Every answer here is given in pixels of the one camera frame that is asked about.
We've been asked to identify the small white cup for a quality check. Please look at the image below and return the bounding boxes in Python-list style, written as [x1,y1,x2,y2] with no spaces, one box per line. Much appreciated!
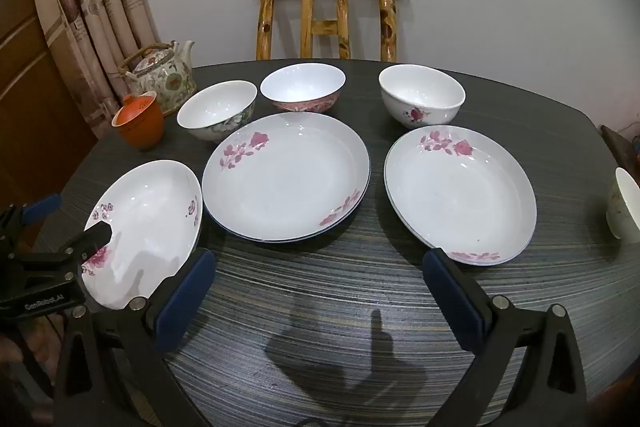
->
[606,167,640,242]

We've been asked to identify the white plate small pink flowers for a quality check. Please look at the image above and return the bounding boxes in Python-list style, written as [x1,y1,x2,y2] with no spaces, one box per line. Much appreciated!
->
[82,160,203,310]

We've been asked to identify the white bowl pink patterned outside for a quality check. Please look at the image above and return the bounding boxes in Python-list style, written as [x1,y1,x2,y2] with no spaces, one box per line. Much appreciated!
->
[260,63,347,114]

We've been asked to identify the brown wooden cabinet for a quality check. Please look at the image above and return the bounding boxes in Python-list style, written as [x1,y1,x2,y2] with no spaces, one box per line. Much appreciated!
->
[0,0,98,253]

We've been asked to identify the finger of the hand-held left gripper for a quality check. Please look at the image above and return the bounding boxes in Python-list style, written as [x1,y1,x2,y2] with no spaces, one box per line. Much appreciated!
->
[17,222,113,284]
[0,196,62,253]

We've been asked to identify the white bowl red flower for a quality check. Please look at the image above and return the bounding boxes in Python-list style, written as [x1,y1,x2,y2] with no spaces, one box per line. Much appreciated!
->
[378,65,467,131]

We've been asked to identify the orange lidded tea cup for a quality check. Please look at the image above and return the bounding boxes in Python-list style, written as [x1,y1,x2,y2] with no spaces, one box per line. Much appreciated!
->
[111,91,166,151]

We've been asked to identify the beige patterned curtain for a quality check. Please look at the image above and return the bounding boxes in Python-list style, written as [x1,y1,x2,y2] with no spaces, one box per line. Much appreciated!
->
[27,0,161,140]

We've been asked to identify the floral ceramic teapot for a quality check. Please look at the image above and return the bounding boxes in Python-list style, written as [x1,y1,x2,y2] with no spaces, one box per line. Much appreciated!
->
[118,40,197,112]

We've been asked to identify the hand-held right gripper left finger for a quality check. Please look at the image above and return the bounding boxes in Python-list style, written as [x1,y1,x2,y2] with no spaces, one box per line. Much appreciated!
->
[52,247,217,427]

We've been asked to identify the blue-rimmed pink rose plate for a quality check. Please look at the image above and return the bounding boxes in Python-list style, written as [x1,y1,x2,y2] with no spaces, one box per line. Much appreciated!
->
[201,112,371,244]
[384,126,538,267]

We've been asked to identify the white bowl green floral outside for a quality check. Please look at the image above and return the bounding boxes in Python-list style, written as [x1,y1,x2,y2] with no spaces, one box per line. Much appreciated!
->
[176,80,258,144]

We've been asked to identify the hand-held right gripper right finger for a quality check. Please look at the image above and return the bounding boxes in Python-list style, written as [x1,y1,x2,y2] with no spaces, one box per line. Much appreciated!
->
[422,248,588,427]

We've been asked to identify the wooden side cabinet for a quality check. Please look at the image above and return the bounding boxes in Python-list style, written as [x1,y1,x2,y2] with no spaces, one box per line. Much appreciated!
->
[600,124,640,170]

